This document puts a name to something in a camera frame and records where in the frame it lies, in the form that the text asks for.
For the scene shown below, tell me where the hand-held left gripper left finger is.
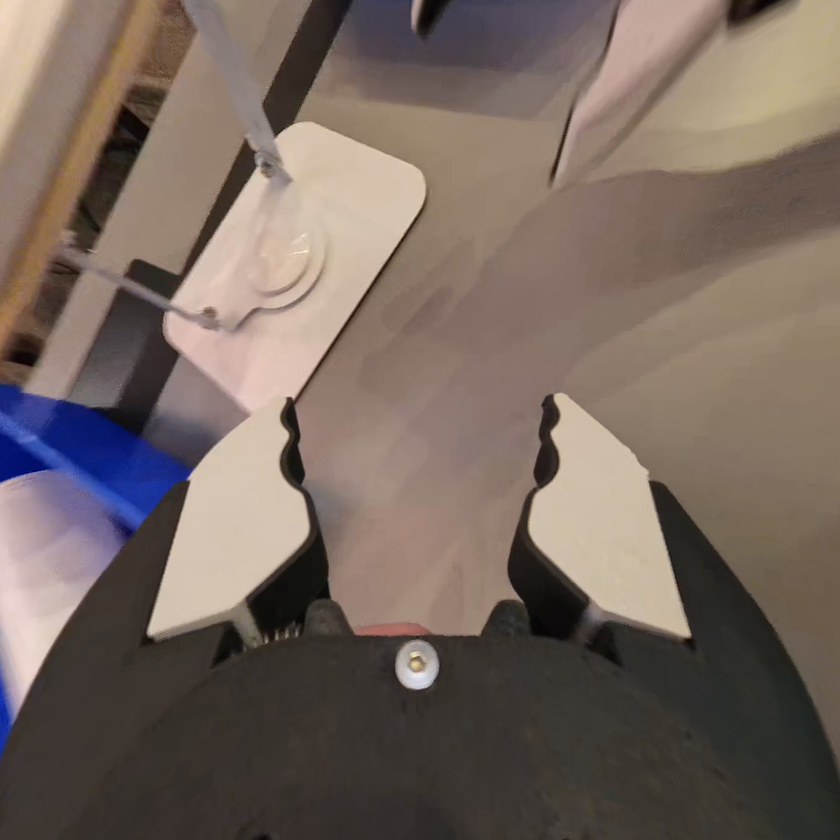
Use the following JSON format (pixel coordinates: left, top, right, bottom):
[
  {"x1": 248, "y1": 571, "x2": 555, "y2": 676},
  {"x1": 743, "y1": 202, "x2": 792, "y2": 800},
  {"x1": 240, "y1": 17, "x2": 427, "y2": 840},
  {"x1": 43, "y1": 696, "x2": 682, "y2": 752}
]
[{"x1": 146, "y1": 398, "x2": 329, "y2": 644}]

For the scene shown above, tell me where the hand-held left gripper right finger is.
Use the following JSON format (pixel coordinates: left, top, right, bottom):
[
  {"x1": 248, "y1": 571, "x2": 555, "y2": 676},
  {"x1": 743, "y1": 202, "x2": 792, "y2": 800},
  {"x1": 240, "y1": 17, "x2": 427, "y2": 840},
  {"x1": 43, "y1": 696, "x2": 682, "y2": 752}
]
[{"x1": 508, "y1": 393, "x2": 694, "y2": 647}]

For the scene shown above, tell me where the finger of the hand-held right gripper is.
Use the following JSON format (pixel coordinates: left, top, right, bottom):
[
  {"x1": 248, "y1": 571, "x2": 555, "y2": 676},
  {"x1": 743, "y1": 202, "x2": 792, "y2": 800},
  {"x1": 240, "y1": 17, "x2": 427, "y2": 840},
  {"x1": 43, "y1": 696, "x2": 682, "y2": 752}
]
[
  {"x1": 410, "y1": 0, "x2": 454, "y2": 38},
  {"x1": 549, "y1": 0, "x2": 736, "y2": 187}
]

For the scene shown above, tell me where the blue plastic bin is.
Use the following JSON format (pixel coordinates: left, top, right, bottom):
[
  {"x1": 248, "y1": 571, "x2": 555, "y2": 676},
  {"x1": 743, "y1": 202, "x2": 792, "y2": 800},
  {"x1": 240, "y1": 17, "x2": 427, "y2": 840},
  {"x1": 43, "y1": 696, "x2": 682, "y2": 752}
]
[{"x1": 0, "y1": 381, "x2": 195, "y2": 756}]

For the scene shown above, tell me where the white bottle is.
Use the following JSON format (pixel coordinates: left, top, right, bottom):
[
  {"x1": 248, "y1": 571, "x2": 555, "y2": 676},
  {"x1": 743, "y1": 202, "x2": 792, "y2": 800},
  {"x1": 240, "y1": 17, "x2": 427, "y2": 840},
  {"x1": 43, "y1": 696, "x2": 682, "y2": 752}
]
[{"x1": 0, "y1": 470, "x2": 132, "y2": 683}]

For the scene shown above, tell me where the clear round stand foot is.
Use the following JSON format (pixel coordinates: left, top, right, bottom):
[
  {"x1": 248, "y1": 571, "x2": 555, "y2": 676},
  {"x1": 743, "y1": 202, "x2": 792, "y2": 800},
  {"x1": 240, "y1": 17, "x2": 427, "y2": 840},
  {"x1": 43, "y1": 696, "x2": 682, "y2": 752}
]
[{"x1": 197, "y1": 210, "x2": 329, "y2": 332}]

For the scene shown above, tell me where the wooden display board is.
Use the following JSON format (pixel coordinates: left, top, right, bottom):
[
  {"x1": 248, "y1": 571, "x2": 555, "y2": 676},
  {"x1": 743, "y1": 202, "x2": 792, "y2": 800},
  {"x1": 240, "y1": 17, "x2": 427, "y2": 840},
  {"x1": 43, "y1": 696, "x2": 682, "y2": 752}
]
[{"x1": 0, "y1": 0, "x2": 165, "y2": 362}]

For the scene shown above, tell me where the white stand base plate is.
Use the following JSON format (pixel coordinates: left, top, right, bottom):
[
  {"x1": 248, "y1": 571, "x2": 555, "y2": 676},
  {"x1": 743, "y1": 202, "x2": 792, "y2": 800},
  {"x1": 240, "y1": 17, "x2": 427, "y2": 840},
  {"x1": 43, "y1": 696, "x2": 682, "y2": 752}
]
[{"x1": 162, "y1": 121, "x2": 430, "y2": 418}]

